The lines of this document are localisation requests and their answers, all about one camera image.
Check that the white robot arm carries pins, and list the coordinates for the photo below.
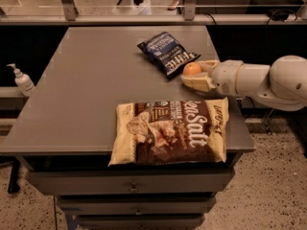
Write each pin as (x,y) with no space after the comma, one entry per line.
(282,85)

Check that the large sea salt chip bag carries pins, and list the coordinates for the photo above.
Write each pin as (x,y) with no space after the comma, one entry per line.
(170,132)

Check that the white floor stand base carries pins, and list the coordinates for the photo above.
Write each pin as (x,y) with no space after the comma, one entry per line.
(132,7)

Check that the metal glass railing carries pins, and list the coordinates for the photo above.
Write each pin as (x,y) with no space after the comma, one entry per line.
(224,12)

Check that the blue chip bag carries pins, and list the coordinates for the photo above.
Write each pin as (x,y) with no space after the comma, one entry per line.
(167,53)

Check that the grey drawer cabinet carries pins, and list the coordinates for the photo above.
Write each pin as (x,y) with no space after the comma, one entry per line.
(65,131)

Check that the white pump sanitizer bottle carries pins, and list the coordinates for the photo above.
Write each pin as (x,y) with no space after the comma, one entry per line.
(23,81)

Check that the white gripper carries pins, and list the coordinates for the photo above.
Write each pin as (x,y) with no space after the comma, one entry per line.
(224,75)

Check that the orange fruit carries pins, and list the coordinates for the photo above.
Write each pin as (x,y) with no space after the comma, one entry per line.
(191,68)

